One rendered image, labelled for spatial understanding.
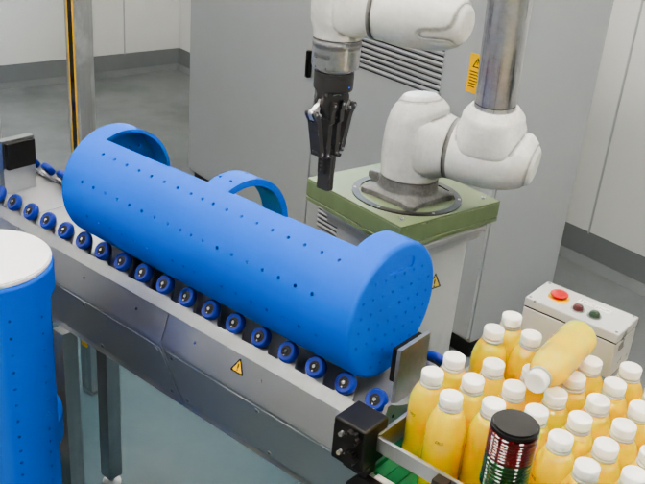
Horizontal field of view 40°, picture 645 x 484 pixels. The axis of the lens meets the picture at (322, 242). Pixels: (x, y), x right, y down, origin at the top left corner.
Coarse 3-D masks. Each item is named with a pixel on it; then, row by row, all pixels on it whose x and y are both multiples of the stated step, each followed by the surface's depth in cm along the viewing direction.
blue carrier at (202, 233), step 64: (128, 128) 210; (64, 192) 206; (128, 192) 193; (192, 192) 185; (192, 256) 182; (256, 256) 171; (320, 256) 164; (384, 256) 160; (256, 320) 179; (320, 320) 162; (384, 320) 168
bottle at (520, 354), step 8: (520, 344) 166; (512, 352) 167; (520, 352) 166; (528, 352) 165; (512, 360) 167; (520, 360) 165; (528, 360) 165; (512, 368) 167; (520, 368) 166; (504, 376) 170; (512, 376) 167
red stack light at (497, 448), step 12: (492, 432) 112; (492, 444) 112; (504, 444) 110; (516, 444) 110; (528, 444) 110; (492, 456) 113; (504, 456) 111; (516, 456) 111; (528, 456) 111; (516, 468) 112
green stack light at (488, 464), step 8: (488, 456) 114; (488, 464) 114; (496, 464) 112; (480, 472) 116; (488, 472) 114; (496, 472) 113; (504, 472) 112; (512, 472) 112; (520, 472) 112; (528, 472) 113; (480, 480) 116; (488, 480) 114; (496, 480) 113; (504, 480) 113; (512, 480) 112; (520, 480) 113; (528, 480) 114
